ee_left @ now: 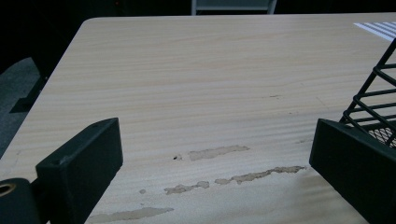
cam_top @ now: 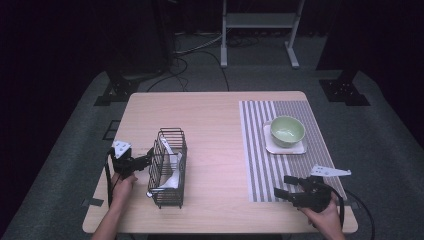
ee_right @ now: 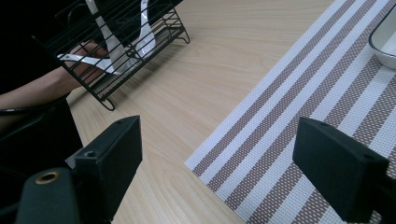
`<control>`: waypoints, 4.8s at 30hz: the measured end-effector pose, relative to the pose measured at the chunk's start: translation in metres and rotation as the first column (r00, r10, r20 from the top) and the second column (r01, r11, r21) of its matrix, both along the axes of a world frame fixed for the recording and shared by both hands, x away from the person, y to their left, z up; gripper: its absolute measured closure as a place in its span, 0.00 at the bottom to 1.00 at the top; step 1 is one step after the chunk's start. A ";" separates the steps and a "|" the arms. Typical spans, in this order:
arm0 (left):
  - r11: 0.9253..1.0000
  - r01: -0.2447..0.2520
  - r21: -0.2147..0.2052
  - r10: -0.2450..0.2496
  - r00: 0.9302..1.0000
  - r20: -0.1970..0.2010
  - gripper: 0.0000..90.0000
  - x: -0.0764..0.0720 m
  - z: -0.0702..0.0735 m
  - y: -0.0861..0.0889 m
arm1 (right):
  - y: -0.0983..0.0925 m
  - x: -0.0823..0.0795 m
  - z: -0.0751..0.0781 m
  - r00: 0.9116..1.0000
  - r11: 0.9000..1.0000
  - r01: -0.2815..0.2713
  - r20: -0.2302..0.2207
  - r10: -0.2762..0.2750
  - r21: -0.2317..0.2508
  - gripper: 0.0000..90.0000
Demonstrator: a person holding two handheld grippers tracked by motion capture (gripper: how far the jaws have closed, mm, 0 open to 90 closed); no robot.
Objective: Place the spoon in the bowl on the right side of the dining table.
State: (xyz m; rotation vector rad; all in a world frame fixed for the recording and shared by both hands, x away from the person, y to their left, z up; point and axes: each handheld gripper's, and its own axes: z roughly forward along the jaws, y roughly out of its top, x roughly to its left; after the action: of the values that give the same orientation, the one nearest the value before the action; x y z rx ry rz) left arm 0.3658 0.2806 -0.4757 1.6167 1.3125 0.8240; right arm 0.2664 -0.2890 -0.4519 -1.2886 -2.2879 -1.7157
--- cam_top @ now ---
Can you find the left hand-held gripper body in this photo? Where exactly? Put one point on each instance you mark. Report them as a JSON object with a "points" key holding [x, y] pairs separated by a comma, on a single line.
{"points": [[120, 148]]}

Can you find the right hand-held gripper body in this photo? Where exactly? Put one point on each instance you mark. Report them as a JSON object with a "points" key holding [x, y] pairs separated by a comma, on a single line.
{"points": [[313, 196]]}

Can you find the green bowl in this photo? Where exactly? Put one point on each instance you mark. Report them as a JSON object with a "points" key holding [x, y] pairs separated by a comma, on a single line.
{"points": [[286, 131]]}

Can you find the person's right hand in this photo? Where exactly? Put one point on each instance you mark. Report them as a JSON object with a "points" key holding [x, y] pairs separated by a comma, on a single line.
{"points": [[328, 218]]}

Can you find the person's left hand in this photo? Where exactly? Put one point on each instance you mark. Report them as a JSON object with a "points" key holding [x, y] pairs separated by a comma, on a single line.
{"points": [[122, 191]]}

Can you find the metal utensil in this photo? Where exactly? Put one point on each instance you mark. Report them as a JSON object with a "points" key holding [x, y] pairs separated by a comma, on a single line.
{"points": [[149, 193]]}

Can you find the white square plate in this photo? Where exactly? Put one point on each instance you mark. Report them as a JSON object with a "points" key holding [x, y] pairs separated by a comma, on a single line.
{"points": [[283, 150]]}

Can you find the grey striped placemat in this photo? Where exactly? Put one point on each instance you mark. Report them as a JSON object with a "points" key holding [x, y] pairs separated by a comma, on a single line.
{"points": [[260, 166]]}

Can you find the black stand base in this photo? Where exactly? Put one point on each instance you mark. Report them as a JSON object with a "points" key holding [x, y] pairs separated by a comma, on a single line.
{"points": [[343, 90], [116, 90]]}

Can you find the grey tape strip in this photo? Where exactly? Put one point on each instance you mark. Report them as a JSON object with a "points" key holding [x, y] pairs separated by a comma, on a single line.
{"points": [[93, 202]]}

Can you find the white metal stand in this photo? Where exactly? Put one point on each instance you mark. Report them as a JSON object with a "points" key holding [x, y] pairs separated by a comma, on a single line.
{"points": [[260, 20]]}

